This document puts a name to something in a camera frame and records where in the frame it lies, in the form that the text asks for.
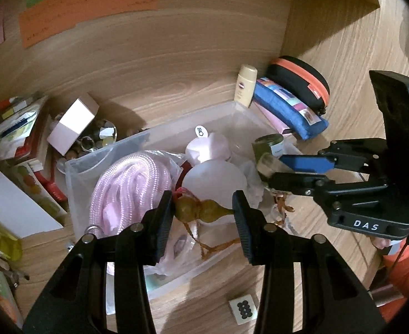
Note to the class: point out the white frosted ball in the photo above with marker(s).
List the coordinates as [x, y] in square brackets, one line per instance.
[214, 181]

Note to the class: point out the pile of small trinkets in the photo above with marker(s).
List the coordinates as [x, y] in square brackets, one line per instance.
[100, 137]

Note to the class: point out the stack of red boxes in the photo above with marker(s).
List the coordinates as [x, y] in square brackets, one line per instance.
[20, 135]

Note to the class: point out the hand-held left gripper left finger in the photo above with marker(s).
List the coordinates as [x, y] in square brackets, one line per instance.
[162, 229]

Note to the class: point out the pink plush with white tag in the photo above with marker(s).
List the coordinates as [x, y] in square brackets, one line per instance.
[208, 146]

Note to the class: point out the person's right hand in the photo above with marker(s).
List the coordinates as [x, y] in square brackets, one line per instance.
[383, 243]

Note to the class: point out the large white cardboard box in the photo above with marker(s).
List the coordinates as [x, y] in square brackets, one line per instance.
[9, 201]

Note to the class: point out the cream lotion tube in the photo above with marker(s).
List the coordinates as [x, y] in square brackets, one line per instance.
[245, 85]

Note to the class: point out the green orange lotion bottle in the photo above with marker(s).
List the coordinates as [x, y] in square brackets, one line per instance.
[1, 294]

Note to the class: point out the pink flat case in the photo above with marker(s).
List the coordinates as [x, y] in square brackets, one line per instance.
[270, 118]

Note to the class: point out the person's right forearm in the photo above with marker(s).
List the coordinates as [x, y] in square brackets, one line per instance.
[407, 268]

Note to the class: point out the orange sticky note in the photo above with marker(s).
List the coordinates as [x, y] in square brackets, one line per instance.
[86, 10]

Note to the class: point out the black case with orange zipper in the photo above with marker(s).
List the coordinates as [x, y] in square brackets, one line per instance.
[300, 76]

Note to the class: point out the small white cardboard box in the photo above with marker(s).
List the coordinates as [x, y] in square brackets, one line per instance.
[72, 125]

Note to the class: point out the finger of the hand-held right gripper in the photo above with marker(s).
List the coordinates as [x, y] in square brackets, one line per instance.
[305, 163]
[294, 184]

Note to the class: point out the clear plastic storage box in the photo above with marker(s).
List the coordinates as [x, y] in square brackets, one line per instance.
[138, 146]

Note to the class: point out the blue fabric pouch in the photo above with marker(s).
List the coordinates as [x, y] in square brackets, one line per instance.
[287, 111]

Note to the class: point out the wooden desktop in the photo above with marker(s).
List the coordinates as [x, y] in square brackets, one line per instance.
[204, 306]

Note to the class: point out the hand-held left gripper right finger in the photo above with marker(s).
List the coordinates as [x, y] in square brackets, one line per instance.
[242, 229]

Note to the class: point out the dark green glass bottle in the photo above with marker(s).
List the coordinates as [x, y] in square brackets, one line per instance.
[268, 149]

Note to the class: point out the white tile with black dots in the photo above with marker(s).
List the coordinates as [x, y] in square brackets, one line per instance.
[243, 309]

